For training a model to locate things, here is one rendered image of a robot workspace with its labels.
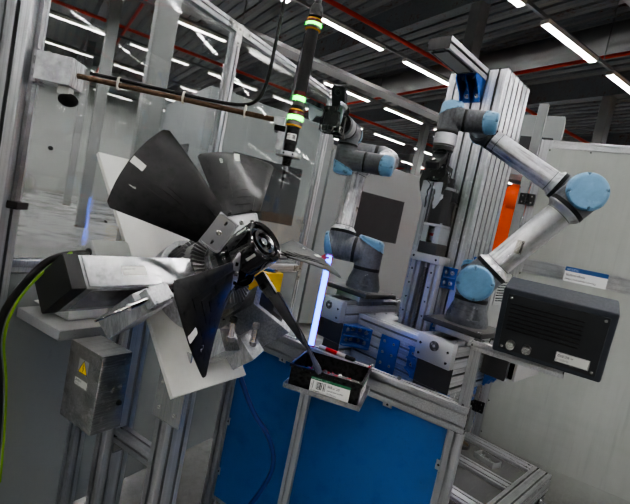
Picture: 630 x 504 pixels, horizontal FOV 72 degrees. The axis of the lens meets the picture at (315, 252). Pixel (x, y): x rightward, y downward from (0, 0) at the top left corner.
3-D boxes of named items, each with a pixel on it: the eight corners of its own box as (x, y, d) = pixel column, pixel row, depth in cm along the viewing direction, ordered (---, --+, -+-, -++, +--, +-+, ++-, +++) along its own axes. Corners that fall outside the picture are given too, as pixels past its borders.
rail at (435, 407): (231, 337, 171) (235, 317, 170) (238, 336, 174) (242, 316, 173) (463, 435, 125) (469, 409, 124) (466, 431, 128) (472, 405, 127)
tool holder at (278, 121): (267, 151, 114) (274, 113, 114) (268, 154, 121) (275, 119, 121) (300, 158, 115) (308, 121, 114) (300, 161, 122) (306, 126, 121)
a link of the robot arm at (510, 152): (600, 196, 148) (482, 116, 162) (609, 192, 138) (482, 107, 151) (575, 223, 151) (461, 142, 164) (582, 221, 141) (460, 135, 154)
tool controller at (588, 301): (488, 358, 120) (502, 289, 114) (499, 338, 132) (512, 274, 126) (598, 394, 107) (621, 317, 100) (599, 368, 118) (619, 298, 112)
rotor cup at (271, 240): (199, 246, 108) (235, 221, 103) (230, 235, 121) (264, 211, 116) (229, 296, 109) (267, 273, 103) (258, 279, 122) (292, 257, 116)
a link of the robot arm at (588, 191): (473, 305, 153) (610, 196, 138) (472, 310, 139) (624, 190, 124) (449, 279, 155) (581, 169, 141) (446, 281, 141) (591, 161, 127)
